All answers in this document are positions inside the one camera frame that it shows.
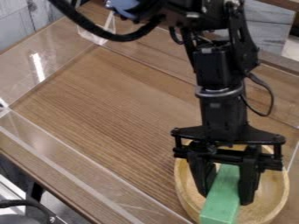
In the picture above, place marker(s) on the brown wooden bowl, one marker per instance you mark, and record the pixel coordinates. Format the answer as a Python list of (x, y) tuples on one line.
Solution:
[(270, 198)]

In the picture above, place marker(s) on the black table leg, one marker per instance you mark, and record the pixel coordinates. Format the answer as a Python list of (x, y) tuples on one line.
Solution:
[(35, 191)]

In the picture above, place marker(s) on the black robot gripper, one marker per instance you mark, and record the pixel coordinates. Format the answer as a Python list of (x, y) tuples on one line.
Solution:
[(226, 139)]

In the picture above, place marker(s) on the green rectangular block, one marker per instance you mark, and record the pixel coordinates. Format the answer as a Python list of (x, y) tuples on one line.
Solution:
[(221, 208)]

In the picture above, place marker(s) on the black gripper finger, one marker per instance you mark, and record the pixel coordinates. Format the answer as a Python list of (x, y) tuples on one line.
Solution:
[(249, 181)]

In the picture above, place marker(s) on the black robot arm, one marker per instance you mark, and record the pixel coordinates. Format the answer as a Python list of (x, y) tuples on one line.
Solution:
[(211, 28)]

